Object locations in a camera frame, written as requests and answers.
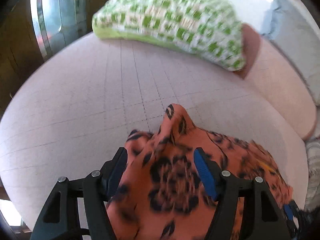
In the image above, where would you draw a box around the wooden door with stained glass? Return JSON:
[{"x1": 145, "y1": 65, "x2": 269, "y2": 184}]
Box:
[{"x1": 0, "y1": 0, "x2": 117, "y2": 115}]

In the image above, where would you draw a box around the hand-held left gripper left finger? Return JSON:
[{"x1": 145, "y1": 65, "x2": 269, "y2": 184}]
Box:
[{"x1": 29, "y1": 147, "x2": 128, "y2": 240}]

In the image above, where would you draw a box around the pink bolster cushion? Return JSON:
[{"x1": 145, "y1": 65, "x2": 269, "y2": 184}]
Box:
[{"x1": 232, "y1": 24, "x2": 318, "y2": 140}]

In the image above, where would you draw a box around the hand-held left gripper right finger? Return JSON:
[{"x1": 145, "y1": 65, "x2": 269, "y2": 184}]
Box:
[{"x1": 194, "y1": 147, "x2": 292, "y2": 240}]

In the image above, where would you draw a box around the pink sofa bed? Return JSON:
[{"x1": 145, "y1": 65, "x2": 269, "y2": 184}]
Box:
[{"x1": 0, "y1": 31, "x2": 309, "y2": 230}]

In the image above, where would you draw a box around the small striped floral cushion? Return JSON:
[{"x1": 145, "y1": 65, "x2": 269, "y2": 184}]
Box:
[{"x1": 304, "y1": 135, "x2": 320, "y2": 213}]

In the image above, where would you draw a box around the orange floral blouse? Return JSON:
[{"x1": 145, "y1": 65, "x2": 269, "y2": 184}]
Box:
[{"x1": 105, "y1": 103, "x2": 293, "y2": 240}]

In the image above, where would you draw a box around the green checkered pillow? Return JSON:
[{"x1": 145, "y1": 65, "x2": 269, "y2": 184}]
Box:
[{"x1": 92, "y1": 0, "x2": 248, "y2": 72}]

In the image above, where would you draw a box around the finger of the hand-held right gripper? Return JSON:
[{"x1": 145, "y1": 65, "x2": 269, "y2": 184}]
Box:
[{"x1": 283, "y1": 199, "x2": 304, "y2": 239}]

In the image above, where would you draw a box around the grey-blue pillow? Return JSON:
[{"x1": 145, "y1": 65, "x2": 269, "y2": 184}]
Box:
[{"x1": 260, "y1": 0, "x2": 320, "y2": 88}]

